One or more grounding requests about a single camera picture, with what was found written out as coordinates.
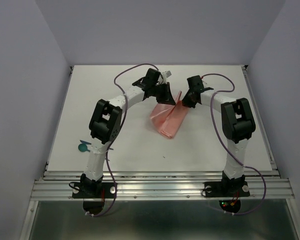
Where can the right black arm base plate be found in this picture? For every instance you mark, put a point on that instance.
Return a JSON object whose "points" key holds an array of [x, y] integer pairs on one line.
{"points": [[216, 189]]}

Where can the pink satin napkin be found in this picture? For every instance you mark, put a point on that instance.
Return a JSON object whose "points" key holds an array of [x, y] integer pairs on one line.
{"points": [[167, 119]]}

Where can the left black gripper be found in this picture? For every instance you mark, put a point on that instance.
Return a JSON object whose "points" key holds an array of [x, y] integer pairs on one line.
{"points": [[167, 98]]}

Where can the teal plastic utensil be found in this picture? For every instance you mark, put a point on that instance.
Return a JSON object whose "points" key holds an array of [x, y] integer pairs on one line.
{"points": [[83, 146]]}

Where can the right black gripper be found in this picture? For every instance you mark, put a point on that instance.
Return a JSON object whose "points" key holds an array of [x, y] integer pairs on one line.
{"points": [[185, 101]]}

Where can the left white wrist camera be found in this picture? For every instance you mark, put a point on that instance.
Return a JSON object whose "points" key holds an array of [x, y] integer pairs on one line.
{"points": [[164, 76]]}

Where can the teal plastic spoon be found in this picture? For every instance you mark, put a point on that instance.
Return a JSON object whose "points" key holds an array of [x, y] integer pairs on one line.
{"points": [[88, 148]]}

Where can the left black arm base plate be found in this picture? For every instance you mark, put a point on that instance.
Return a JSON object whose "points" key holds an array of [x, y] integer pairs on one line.
{"points": [[106, 190]]}

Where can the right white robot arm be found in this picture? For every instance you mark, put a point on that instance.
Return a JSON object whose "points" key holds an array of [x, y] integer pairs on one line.
{"points": [[232, 119]]}

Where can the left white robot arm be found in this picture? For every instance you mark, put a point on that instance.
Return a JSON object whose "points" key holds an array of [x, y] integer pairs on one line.
{"points": [[108, 118]]}

